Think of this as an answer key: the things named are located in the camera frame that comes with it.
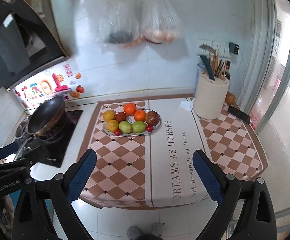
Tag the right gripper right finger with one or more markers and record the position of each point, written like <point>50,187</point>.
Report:
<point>257,219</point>

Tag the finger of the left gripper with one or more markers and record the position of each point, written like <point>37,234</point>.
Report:
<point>32,150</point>
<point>8,150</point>

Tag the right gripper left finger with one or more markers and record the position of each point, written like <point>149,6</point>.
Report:
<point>31,217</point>

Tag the yellow lemon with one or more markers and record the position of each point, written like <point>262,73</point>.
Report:
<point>109,115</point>

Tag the yellow orange fruit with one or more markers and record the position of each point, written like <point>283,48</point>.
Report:
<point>112,125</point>

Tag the red cherry tomato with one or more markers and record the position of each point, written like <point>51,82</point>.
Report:
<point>117,132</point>
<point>149,128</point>

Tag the green apple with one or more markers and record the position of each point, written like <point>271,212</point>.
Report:
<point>139,127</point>
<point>125,127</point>

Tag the orange tangerine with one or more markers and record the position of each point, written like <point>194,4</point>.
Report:
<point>140,115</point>
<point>129,108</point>

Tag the dark red apple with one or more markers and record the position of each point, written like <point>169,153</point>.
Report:
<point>152,118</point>

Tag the black induction cooktop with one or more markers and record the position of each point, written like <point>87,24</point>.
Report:
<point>57,140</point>

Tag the black frying pan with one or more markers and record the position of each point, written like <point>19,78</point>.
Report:
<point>46,116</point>

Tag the glass fruit plate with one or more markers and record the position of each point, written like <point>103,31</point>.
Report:
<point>131,120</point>

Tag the small brown-red fruit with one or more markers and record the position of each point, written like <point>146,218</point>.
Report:
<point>121,116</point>

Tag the black smartphone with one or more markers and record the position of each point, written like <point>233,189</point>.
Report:
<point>239,114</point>

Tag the black range hood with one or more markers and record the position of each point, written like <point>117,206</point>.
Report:
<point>29,42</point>

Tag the checkered table mat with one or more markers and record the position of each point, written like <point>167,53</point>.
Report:
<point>156,170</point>

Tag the orange fruit behind holder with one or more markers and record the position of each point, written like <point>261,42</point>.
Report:
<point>230,99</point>

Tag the cream utensil holder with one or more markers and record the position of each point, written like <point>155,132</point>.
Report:
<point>210,96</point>

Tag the white tissue paper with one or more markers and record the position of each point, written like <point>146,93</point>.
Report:
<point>186,105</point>

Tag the clear plastic bag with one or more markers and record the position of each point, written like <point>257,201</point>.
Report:
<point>118,25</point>

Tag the wooden chopsticks bundle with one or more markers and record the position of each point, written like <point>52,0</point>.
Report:
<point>217,65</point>

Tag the black charger plug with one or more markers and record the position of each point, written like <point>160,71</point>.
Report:
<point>233,48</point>

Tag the plastic bag with eggs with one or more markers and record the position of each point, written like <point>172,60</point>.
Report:
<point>160,23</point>

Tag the colourful wall stickers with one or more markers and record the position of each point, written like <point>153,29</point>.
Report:
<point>62,79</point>

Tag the white wall socket strip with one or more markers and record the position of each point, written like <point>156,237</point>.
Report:
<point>205,46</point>

